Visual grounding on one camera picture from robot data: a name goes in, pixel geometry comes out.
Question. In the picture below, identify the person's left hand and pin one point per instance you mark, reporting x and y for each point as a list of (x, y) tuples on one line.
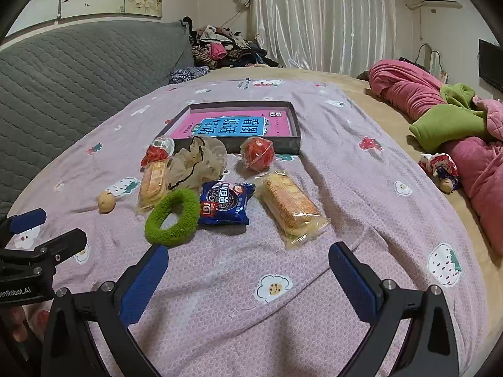
[(17, 322)]

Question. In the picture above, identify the grey cardboard box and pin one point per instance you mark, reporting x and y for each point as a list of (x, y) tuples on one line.
[(287, 145)]

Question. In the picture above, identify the dark blue patterned pillow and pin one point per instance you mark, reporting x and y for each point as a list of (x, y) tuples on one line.
[(188, 74)]

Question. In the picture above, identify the large biscuit packet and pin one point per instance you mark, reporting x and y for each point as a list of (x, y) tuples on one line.
[(290, 204)]

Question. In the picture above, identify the metal chair frame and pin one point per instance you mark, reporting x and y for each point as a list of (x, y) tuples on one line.
[(432, 59)]

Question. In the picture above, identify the pile of clothes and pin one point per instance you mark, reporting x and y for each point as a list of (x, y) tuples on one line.
[(220, 47)]

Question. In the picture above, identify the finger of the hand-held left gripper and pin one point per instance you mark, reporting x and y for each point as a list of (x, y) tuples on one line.
[(66, 241), (27, 220)]

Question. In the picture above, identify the small clown doll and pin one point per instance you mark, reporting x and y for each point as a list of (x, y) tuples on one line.
[(438, 171)]

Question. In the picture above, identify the blue cookie packet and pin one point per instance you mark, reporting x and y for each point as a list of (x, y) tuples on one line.
[(224, 204)]

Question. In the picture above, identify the pink quilt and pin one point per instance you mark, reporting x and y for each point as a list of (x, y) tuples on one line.
[(408, 90)]

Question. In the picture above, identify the red white egg toy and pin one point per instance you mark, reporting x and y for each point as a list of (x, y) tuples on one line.
[(157, 151)]

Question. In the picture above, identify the white satin curtain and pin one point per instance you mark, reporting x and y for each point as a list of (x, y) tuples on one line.
[(322, 19)]

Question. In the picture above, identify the black television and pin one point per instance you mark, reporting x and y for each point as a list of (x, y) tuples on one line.
[(491, 65)]

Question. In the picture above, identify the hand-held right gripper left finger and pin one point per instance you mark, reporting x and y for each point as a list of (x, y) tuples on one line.
[(143, 282)]

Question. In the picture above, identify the small biscuit packet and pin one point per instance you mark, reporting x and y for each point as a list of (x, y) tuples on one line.
[(152, 182)]

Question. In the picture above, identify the purple strawberry print bedsheet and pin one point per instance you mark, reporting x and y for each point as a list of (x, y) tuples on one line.
[(235, 275)]

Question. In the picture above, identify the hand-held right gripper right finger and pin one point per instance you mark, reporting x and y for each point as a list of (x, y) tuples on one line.
[(353, 282)]

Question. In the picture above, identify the dark brown garment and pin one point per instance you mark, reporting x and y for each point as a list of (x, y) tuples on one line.
[(363, 74)]

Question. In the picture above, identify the walnut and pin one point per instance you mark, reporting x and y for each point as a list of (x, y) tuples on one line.
[(107, 202)]

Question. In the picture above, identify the green blanket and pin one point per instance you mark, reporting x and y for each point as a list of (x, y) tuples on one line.
[(440, 125)]

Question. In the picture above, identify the beige mesh scrunchie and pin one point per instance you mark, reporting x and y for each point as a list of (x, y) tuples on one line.
[(196, 169)]

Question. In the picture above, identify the red ball snack packet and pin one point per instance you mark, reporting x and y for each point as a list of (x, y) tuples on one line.
[(257, 155)]

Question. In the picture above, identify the grey quilted headboard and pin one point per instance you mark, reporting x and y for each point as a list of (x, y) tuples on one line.
[(78, 78)]

